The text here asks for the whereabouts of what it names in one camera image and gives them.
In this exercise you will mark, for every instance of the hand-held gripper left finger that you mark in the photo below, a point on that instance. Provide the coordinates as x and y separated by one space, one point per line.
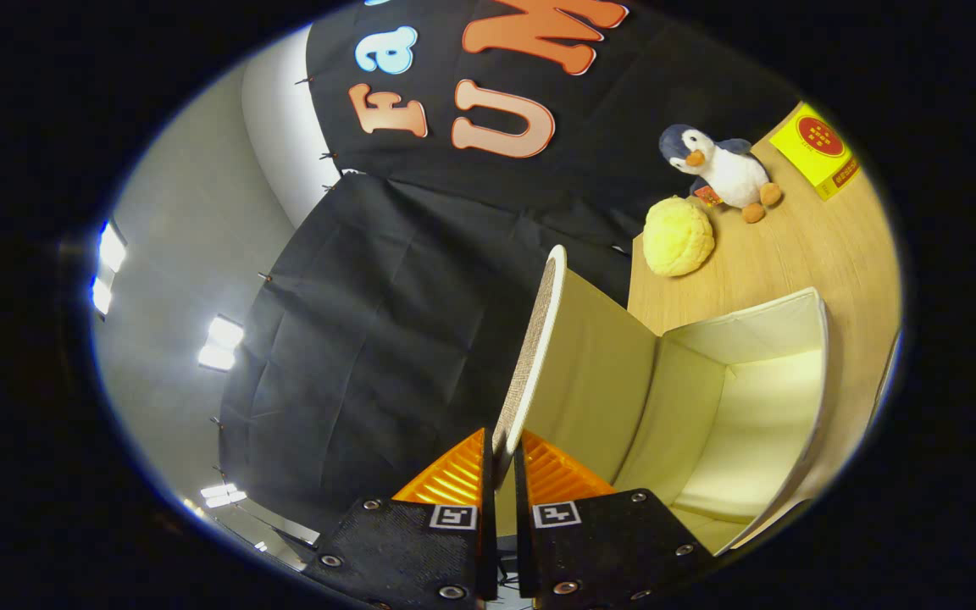
489 551

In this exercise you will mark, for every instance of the yellow bun plush toy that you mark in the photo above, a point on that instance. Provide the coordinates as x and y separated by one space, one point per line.
679 237

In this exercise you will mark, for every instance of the row of small cloth clips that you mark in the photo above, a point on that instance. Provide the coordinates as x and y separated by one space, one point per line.
329 155

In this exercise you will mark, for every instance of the penguin plush toy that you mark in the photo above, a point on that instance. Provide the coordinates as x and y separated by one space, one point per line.
729 174

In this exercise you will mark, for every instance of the yellow book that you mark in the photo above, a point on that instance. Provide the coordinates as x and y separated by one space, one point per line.
818 148

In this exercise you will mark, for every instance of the beige fabric storage box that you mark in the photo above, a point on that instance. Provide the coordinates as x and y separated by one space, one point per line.
759 407

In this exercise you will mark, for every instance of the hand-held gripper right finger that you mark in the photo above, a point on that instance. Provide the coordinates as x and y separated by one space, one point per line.
523 542

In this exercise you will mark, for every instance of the ceiling light panel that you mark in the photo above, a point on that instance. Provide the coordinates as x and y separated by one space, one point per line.
112 247
221 343

